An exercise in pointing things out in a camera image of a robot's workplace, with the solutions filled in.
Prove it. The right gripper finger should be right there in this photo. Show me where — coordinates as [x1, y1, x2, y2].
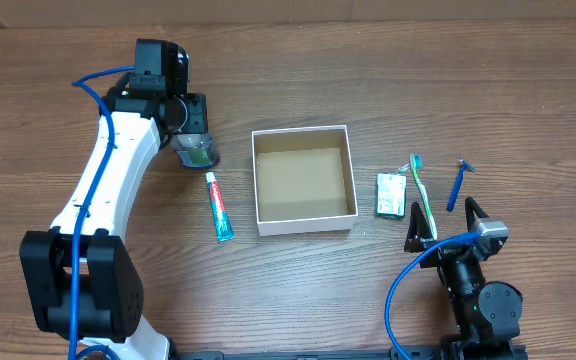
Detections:
[465, 197, 489, 231]
[404, 202, 434, 252]

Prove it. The clear soap pump bottle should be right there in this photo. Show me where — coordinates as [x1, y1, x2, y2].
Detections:
[170, 133, 220, 169]

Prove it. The green red toothpaste tube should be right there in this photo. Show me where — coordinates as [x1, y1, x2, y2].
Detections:
[206, 172, 235, 242]

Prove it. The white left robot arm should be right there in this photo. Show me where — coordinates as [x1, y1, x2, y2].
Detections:
[19, 112, 178, 359]

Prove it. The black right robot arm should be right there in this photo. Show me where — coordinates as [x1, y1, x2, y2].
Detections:
[413, 197, 528, 360]

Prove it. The blue disposable razor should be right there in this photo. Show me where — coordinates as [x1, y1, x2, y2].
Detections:
[446, 158, 476, 212]

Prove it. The green white floss packet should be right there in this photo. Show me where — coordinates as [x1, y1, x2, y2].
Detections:
[375, 173, 407, 219]

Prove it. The green white toothbrush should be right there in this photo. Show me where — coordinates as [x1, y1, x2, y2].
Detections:
[409, 153, 438, 240]

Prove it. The white cardboard box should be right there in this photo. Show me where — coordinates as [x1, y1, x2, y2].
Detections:
[251, 125, 358, 236]

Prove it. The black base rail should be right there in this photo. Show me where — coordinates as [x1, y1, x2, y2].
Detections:
[177, 344, 528, 360]

